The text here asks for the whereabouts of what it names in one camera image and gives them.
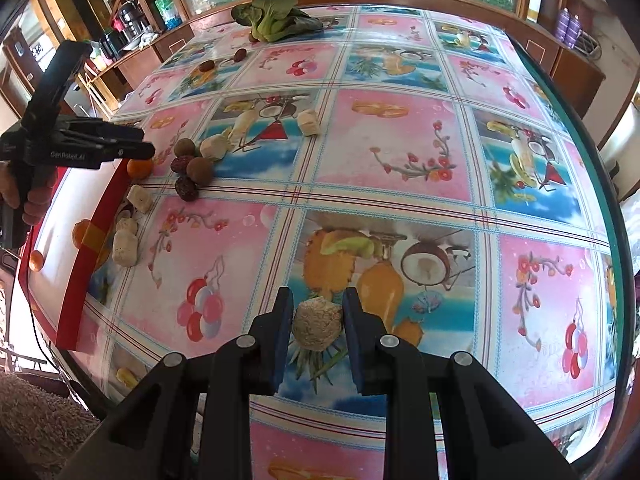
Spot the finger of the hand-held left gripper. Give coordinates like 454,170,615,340
90,140,157,167
57,116,147,143

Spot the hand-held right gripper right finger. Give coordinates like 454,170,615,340
341,287,581,480

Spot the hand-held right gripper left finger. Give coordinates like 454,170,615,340
57,287,295,480

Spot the beige yam chunk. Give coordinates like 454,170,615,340
291,296,346,353

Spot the red rimmed white tray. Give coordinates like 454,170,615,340
17,160,132,353

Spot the person's left hand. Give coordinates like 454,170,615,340
0,162,55,227

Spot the black kettle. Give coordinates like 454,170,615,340
117,2,146,36

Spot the fruit printed tablecloth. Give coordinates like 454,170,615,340
82,4,621,480

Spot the green bok choy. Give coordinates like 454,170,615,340
231,0,326,43

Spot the brown shaggy rug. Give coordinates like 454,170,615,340
0,370,101,480

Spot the black cable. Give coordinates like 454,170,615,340
27,300,56,368

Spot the wire rack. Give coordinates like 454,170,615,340
575,30,603,58

